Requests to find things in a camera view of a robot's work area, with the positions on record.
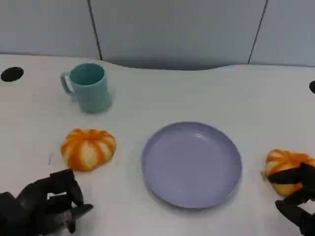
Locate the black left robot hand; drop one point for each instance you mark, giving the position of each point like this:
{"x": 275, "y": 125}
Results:
{"x": 34, "y": 204}

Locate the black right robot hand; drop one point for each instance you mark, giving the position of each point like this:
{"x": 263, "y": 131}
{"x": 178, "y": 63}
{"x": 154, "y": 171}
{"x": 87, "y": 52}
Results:
{"x": 307, "y": 196}

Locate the orange white striped bread roll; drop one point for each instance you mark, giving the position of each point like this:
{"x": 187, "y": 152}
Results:
{"x": 88, "y": 150}
{"x": 283, "y": 161}

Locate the lilac plate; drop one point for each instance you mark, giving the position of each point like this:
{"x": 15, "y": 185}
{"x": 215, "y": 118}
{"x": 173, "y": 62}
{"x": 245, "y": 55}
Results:
{"x": 192, "y": 167}

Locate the pale green mug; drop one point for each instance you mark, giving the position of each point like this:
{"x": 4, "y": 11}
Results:
{"x": 93, "y": 96}

